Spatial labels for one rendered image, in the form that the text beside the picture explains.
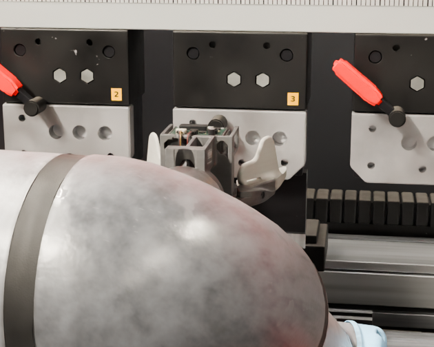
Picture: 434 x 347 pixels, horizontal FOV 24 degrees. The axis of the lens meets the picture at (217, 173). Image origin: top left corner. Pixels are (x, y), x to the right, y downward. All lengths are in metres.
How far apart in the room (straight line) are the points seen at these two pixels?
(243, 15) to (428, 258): 0.54
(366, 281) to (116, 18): 0.56
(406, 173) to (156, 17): 0.33
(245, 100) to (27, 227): 0.72
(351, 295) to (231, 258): 1.05
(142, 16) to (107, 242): 0.74
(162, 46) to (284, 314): 1.26
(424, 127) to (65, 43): 0.41
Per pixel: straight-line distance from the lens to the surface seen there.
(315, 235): 1.40
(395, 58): 1.10
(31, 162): 0.45
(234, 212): 0.45
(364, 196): 1.58
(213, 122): 1.08
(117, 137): 1.15
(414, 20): 1.10
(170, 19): 1.12
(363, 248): 1.51
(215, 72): 1.12
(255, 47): 1.11
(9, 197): 0.43
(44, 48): 1.16
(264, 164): 1.04
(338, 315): 1.22
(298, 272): 0.47
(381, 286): 1.46
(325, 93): 1.66
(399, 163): 1.12
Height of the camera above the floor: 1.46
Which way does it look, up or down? 14 degrees down
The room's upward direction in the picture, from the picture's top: straight up
